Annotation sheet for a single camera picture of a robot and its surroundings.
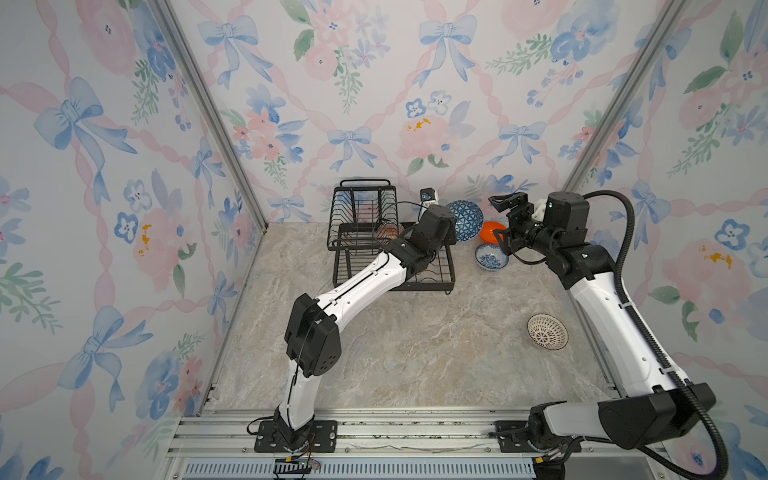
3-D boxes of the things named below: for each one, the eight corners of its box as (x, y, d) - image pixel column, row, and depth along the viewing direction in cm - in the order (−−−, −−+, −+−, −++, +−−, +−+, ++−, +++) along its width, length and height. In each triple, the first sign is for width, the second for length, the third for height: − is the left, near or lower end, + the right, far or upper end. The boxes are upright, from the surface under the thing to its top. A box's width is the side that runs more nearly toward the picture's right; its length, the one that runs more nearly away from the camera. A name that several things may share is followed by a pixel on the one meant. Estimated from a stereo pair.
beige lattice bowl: (520, 337, 93) (526, 330, 89) (530, 315, 98) (535, 307, 94) (557, 357, 89) (565, 350, 85) (565, 332, 94) (572, 325, 90)
